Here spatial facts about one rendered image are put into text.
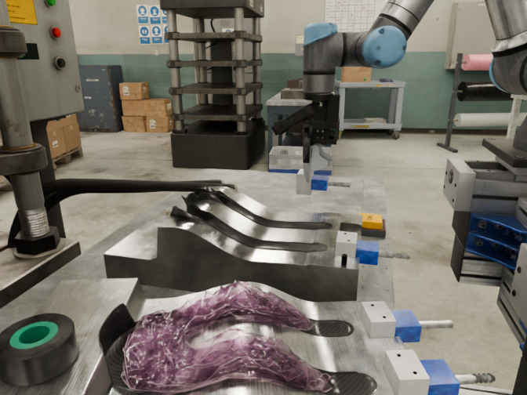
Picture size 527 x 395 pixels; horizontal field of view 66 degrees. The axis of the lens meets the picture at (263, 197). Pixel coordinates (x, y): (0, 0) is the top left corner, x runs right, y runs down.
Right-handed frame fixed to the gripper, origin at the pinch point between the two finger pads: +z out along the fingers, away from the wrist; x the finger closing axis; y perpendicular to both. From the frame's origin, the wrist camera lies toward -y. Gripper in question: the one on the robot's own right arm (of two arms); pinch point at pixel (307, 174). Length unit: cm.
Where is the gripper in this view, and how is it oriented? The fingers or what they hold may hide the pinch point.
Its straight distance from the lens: 104.3
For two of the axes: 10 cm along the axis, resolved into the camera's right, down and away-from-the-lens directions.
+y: 9.7, 0.7, -2.4
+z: 0.1, 9.4, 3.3
